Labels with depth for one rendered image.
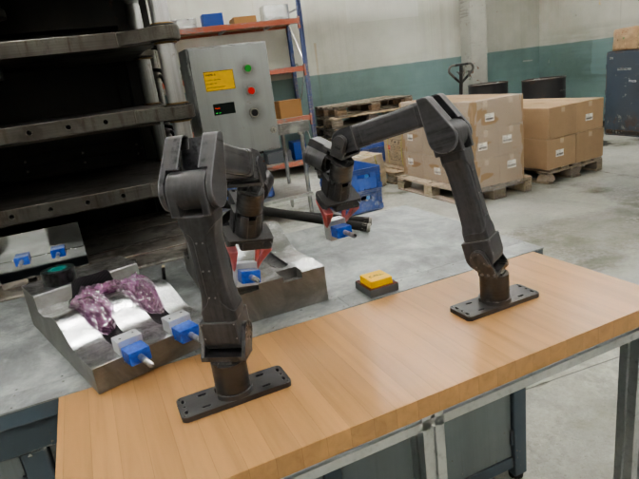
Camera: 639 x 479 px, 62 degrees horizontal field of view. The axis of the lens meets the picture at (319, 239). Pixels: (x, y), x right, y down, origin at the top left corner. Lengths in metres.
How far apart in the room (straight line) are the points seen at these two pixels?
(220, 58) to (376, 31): 6.76
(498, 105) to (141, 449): 4.60
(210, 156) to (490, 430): 1.28
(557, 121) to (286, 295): 4.75
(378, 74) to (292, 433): 8.01
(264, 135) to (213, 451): 1.42
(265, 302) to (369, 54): 7.56
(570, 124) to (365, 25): 3.89
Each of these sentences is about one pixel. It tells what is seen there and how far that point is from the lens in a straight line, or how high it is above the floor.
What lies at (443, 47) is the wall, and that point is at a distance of 9.25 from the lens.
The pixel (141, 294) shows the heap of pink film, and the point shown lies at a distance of 1.29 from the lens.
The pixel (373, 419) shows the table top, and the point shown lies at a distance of 0.90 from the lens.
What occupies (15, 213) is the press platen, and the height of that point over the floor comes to 1.02.
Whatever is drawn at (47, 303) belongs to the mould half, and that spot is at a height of 0.88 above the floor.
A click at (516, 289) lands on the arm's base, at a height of 0.81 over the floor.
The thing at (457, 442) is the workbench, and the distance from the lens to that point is 1.75.
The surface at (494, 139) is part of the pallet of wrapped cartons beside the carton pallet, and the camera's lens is 5.16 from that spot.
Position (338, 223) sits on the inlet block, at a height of 0.95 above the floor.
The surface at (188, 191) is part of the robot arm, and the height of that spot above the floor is 1.18.
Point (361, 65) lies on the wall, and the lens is 8.58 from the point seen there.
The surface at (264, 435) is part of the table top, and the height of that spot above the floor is 0.80.
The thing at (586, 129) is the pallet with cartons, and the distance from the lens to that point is 6.12.
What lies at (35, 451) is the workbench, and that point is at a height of 0.67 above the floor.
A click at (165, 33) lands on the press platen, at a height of 1.51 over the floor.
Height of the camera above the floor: 1.33
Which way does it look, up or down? 17 degrees down
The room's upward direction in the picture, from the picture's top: 7 degrees counter-clockwise
